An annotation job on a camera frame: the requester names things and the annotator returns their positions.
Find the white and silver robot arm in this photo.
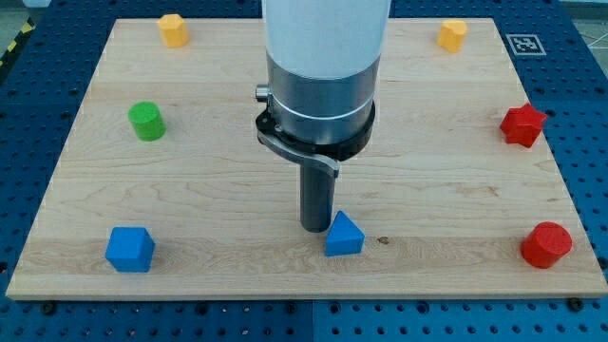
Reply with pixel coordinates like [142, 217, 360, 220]
[262, 0, 390, 144]

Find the yellow hexagon block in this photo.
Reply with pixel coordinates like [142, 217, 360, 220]
[157, 13, 189, 48]

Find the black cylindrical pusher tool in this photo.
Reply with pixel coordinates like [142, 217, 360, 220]
[256, 107, 375, 233]

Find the blue triangle block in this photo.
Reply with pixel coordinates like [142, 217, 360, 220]
[325, 211, 366, 257]

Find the light wooden board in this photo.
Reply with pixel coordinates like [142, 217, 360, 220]
[7, 18, 607, 301]

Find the green cylinder block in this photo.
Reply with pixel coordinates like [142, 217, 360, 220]
[128, 102, 166, 142]

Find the blue cube block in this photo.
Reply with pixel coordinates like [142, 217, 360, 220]
[104, 227, 155, 273]

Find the yellow pentagon block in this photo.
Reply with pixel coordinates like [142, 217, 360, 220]
[436, 19, 468, 53]

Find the red star block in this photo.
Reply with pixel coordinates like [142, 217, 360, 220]
[500, 104, 548, 148]

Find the red cylinder block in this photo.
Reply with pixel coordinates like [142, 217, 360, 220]
[520, 221, 573, 269]

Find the white fiducial marker tag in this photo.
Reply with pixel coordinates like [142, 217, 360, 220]
[505, 33, 546, 56]

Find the black and yellow hazard tape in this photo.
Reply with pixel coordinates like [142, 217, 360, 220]
[1, 17, 36, 69]

